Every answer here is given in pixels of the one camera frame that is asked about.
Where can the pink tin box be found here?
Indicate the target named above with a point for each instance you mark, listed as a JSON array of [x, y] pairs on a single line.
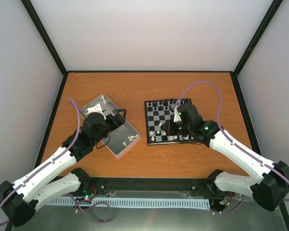
[[120, 135]]

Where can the gold tin lid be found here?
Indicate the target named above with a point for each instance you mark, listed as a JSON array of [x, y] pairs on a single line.
[[107, 105]]

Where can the black white chess board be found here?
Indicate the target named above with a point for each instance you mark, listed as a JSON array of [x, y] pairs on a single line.
[[153, 118]]

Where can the small circuit board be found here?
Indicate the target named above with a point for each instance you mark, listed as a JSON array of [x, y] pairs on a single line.
[[88, 197]]

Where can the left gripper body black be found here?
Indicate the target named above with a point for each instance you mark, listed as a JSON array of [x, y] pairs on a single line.
[[114, 124]]

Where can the white bishop in tin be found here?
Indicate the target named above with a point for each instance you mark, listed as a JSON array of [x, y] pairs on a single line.
[[131, 138]]

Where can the light blue cable duct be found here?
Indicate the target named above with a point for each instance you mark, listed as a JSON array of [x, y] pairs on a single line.
[[146, 203]]

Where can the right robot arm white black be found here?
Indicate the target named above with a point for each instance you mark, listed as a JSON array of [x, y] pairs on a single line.
[[267, 182]]

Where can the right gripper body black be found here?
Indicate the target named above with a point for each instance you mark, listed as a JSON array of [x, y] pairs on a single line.
[[185, 129]]

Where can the black frame rail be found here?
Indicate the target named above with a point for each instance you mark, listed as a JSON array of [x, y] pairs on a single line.
[[194, 187]]

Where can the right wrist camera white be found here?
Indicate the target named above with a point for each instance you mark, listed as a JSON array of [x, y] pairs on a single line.
[[177, 117]]

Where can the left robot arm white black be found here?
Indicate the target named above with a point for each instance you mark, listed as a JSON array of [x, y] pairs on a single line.
[[21, 199]]

